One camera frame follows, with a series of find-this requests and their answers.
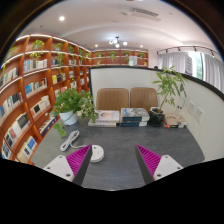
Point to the white book with face cover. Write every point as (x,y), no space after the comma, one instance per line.
(107,115)

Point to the wooden bookshelf unit with books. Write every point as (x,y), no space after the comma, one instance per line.
(20,100)

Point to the white standing banner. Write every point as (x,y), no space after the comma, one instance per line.
(188,65)

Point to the recessed ceiling spotlights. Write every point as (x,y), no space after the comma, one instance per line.
(61,18)

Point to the red and black book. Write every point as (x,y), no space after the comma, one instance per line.
(173,126)

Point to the white sheer curtains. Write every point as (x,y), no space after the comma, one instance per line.
(171,61)

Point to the small tree in black pot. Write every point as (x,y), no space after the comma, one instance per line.
(156,116)

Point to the white flat book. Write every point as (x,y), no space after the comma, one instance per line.
(101,124)

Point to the white wall socket plate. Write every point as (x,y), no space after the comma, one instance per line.
(199,114)
(191,107)

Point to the ceiling air vent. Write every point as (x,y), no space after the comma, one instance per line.
(144,12)

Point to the wooden wall shelf with plants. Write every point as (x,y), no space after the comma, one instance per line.
(106,60)

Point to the tan cover book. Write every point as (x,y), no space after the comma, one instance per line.
(175,119)

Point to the tan padded chair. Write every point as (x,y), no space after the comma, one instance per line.
(143,98)
(112,99)

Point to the round white power strip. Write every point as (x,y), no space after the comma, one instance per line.
(97,153)

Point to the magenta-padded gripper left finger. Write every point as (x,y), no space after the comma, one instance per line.
(58,166)

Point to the black track light rail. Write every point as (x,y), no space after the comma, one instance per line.
(186,48)

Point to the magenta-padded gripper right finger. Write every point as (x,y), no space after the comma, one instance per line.
(166,165)

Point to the multi-bulb ceiling lamp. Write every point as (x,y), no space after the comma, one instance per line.
(117,41)

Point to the clear acrylic table sign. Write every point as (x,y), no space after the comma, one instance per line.
(180,104)

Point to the white booth partition black rim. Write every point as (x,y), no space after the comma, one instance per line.
(133,78)

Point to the leafy plant in white pot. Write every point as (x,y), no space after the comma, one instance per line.
(68,117)

